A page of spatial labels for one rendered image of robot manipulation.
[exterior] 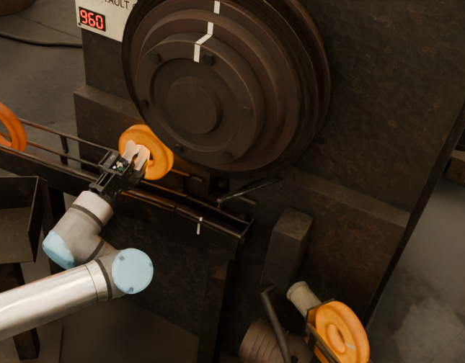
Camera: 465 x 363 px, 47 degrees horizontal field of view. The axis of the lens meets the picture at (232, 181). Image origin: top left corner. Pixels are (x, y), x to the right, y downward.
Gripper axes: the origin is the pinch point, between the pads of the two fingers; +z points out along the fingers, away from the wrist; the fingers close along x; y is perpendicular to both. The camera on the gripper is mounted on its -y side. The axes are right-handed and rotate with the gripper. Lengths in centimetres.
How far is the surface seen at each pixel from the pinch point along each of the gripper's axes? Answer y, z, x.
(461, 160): -110, 128, -86
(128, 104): -0.2, 10.5, 12.4
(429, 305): -99, 41, -92
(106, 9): 25.2, 17.3, 18.1
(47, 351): -73, -48, 23
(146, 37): 35.6, 3.9, -4.3
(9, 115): -9.0, -3.3, 47.5
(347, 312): -1, -17, -63
